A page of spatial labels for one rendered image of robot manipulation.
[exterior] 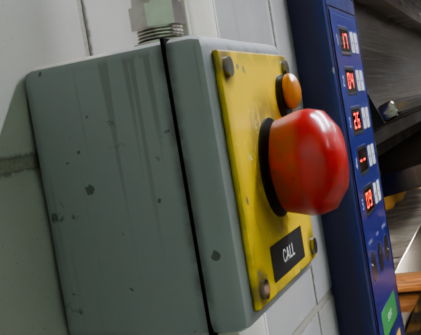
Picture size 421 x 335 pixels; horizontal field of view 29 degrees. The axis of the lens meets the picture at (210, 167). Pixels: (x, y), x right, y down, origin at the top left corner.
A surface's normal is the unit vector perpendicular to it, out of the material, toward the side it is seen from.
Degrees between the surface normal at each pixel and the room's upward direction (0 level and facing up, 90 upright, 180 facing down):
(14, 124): 90
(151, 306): 90
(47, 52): 90
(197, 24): 90
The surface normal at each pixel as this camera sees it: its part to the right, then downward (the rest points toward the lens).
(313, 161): -0.05, -0.01
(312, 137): -0.07, -0.44
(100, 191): -0.33, 0.11
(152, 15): 0.17, 0.03
